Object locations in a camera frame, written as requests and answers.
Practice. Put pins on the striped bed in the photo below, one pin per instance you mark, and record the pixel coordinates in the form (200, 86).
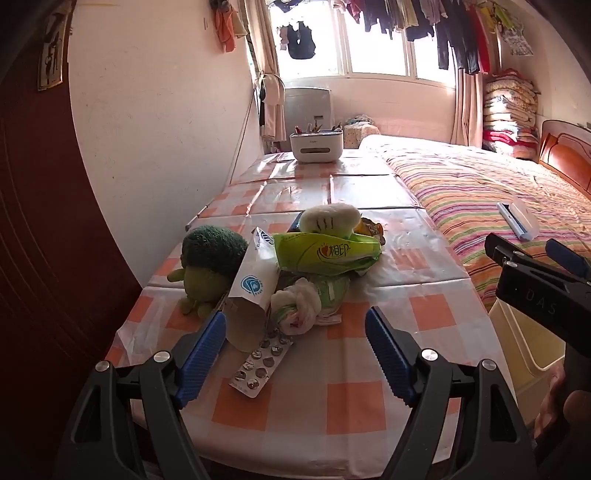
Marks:
(461, 194)

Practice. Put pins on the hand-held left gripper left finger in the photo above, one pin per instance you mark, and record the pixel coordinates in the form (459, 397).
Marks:
(203, 360)

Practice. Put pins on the knotted plastic bag green wrappers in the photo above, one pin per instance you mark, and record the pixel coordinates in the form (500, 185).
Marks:
(295, 304)

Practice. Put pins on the wooden bed headboard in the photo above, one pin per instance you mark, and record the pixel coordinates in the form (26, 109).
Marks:
(565, 152)

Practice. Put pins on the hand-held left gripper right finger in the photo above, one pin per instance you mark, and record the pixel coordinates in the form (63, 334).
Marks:
(388, 355)

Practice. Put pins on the floral hanging bag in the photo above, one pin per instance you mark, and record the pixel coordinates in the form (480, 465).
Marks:
(519, 41)

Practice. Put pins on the cream plastic trash bin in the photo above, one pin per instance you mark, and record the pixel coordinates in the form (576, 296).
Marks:
(521, 350)

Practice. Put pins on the wall poster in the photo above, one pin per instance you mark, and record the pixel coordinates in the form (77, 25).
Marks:
(53, 50)

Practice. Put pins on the person's right hand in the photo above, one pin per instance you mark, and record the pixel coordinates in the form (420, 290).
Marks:
(551, 392)

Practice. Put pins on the blue lint brush clear cover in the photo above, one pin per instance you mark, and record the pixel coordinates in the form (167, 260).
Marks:
(512, 221)

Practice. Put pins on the polka dot covered stool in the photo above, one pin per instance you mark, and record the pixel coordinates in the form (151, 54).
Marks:
(355, 136)

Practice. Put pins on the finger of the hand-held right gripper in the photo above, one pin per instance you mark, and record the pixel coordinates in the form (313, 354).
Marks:
(568, 258)
(505, 249)

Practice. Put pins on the white floor appliance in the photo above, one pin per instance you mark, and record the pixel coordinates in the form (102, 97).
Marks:
(307, 106)

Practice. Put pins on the green broccoli plush toy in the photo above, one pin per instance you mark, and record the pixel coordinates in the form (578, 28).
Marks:
(207, 249)

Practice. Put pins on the row of hanging clothes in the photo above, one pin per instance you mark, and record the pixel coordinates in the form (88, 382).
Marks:
(461, 41)

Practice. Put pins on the yellow snack wrapper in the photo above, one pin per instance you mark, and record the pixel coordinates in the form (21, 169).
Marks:
(371, 227)

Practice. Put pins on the dark red wooden door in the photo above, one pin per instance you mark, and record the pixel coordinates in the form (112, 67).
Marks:
(46, 230)

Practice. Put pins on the orange checked tablecloth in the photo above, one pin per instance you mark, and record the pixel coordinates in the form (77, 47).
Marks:
(323, 406)

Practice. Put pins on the stack of folded quilts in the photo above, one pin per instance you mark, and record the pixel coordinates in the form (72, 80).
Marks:
(510, 106)

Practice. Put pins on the white paper bag blue logo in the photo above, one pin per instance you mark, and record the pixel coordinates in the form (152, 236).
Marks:
(251, 281)

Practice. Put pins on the silver pill blister pack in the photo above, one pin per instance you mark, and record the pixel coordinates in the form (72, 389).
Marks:
(258, 369)

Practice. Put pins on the white desk organizer box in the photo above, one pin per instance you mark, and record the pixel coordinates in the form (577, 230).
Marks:
(316, 145)

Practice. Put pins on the white framed window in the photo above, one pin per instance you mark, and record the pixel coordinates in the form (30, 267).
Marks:
(378, 50)

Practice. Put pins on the beige curtain with pink robe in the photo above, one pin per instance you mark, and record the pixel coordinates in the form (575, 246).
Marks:
(265, 46)

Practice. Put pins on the black hanging garment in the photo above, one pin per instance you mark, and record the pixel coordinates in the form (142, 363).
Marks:
(298, 46)

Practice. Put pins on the green tissue packet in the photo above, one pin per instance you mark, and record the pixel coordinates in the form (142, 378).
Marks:
(323, 254)

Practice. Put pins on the orange hanging cloth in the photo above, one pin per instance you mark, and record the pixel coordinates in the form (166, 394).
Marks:
(226, 27)

